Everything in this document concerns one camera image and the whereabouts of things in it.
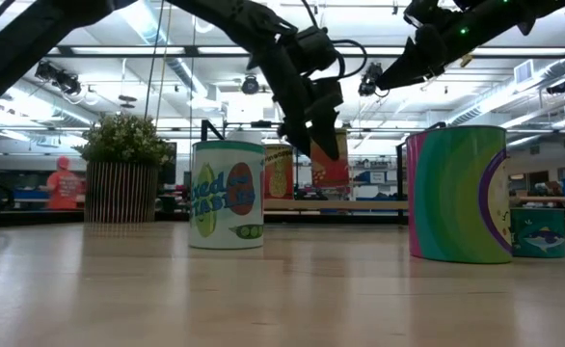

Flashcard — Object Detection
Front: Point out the black aluminium table frame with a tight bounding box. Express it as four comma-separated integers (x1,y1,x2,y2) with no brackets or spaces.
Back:
0,209,409,227

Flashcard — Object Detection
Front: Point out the teal fish label tin can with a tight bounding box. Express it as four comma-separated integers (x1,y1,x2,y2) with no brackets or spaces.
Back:
509,206,565,259

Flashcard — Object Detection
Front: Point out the round black ceiling light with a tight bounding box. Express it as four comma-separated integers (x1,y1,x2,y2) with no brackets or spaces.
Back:
240,74,261,96

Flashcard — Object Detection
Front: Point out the black overhead frame beam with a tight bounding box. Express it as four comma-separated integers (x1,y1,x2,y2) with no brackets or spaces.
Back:
0,44,565,59

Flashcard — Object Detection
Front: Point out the wooden shelf with black legs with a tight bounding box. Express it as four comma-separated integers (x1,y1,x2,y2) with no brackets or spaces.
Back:
200,119,447,227

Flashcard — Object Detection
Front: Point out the black monitor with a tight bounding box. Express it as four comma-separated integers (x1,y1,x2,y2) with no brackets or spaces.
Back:
158,153,178,186

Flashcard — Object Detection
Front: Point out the pineapple label tin can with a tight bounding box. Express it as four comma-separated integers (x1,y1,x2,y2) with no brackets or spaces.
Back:
262,143,295,200

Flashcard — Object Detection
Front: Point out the black ceiling camera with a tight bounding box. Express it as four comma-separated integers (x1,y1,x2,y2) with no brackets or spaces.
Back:
358,61,390,98

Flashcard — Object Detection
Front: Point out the wooden background table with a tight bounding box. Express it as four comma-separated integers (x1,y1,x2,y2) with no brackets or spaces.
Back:
511,196,565,204

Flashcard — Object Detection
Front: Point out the mixed vegetables label tin can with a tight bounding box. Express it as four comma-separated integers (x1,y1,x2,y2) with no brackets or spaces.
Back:
189,139,266,251

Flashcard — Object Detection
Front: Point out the person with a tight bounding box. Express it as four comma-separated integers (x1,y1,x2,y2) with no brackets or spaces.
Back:
39,154,87,211

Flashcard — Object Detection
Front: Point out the white ceiling vent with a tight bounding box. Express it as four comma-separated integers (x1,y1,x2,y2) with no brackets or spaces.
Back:
513,60,535,86

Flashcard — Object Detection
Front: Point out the black ceiling equipment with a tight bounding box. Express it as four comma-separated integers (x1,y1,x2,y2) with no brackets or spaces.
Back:
34,60,84,96

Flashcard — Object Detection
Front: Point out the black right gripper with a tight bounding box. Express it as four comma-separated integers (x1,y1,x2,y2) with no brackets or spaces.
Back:
375,0,476,92

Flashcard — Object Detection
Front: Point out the red label tin can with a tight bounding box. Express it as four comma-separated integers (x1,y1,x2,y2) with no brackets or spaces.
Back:
309,127,350,189

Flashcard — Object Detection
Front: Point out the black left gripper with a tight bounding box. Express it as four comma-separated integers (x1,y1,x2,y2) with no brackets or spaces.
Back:
270,26,345,162

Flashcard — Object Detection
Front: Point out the green rainbow label tin can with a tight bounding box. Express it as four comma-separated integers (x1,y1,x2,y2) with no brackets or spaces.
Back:
406,124,514,265

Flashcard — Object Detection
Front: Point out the potted plant in ribbed pot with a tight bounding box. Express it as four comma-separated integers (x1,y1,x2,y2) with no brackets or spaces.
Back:
72,113,176,225

